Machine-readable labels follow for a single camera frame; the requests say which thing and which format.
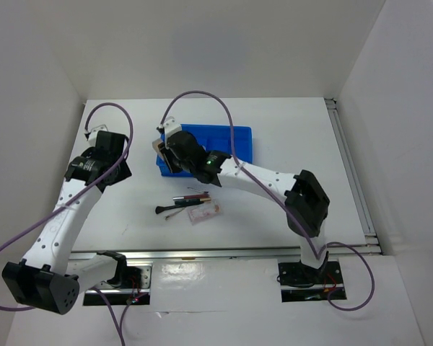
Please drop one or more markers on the blue compartment tray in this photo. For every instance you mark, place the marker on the blue compartment tray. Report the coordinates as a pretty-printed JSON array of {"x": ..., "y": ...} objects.
[{"x": 215, "y": 137}]

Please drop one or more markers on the aluminium rail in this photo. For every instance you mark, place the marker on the aluminium rail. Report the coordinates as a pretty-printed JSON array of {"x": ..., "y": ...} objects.
[
  {"x": 217, "y": 254},
  {"x": 371, "y": 238}
]

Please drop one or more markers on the aluminium rail front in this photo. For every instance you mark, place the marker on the aluminium rail front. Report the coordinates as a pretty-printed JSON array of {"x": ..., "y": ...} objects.
[{"x": 217, "y": 254}]

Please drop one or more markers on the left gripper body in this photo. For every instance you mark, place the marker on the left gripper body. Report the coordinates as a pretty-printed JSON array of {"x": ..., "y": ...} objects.
[{"x": 122, "y": 172}]

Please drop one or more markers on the silver hair clip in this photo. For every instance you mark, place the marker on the silver hair clip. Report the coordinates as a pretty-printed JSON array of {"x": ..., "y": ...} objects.
[{"x": 167, "y": 217}]

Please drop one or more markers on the aluminium rail right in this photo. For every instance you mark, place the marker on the aluminium rail right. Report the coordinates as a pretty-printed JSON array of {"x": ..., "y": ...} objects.
[{"x": 371, "y": 238}]

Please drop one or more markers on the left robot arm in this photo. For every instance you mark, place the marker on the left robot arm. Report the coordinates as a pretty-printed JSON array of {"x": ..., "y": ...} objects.
[{"x": 42, "y": 279}]

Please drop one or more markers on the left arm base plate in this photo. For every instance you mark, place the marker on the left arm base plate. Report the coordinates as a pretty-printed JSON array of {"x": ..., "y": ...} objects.
[{"x": 134, "y": 289}]

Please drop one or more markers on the clear packet with print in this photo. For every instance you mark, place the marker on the clear packet with print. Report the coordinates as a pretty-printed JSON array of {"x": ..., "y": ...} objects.
[{"x": 203, "y": 212}]

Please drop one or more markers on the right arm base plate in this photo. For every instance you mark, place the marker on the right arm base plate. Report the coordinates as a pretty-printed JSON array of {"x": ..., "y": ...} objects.
[{"x": 299, "y": 284}]

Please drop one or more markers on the black makeup brush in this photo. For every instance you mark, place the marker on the black makeup brush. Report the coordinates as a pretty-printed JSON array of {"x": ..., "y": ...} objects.
[{"x": 173, "y": 208}]

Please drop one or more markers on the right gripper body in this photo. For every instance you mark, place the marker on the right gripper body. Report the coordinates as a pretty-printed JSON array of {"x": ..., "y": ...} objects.
[{"x": 176, "y": 164}]

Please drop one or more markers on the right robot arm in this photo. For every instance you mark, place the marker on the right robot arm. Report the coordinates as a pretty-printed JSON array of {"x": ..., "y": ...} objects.
[{"x": 300, "y": 196}]

